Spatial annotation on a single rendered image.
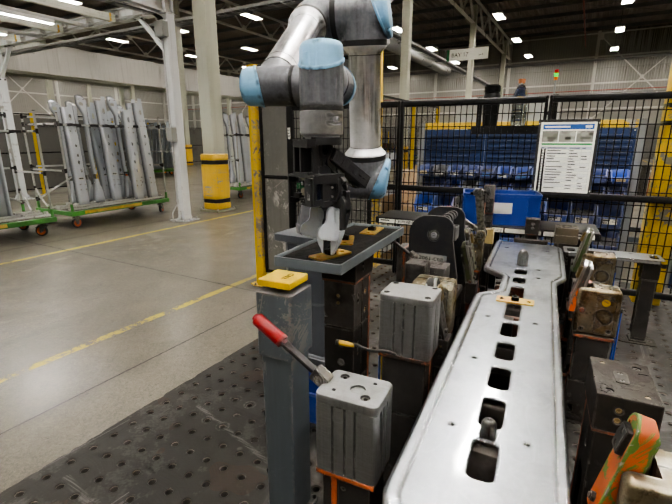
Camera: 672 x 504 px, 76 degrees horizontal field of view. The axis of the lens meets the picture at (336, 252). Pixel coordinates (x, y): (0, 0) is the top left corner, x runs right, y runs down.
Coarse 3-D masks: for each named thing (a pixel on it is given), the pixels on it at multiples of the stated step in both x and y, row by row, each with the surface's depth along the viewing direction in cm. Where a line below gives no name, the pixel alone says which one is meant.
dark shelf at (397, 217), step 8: (376, 216) 198; (384, 216) 198; (392, 216) 198; (400, 216) 198; (408, 216) 198; (416, 216) 198; (400, 224) 194; (408, 224) 192; (544, 224) 179; (552, 224) 179; (560, 224) 179; (568, 224) 179; (576, 224) 179; (584, 224) 179; (592, 224) 179; (496, 232) 176; (504, 232) 175; (512, 232) 174; (520, 232) 172; (544, 232) 169; (552, 232) 167; (592, 240) 162; (600, 240) 161
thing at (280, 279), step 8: (272, 272) 71; (280, 272) 71; (288, 272) 71; (296, 272) 71; (264, 280) 68; (272, 280) 67; (280, 280) 67; (288, 280) 67; (296, 280) 68; (304, 280) 70; (280, 288) 67; (288, 288) 66
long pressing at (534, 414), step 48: (528, 288) 111; (480, 336) 84; (528, 336) 84; (432, 384) 68; (480, 384) 68; (528, 384) 68; (432, 432) 57; (528, 432) 57; (432, 480) 49; (528, 480) 49
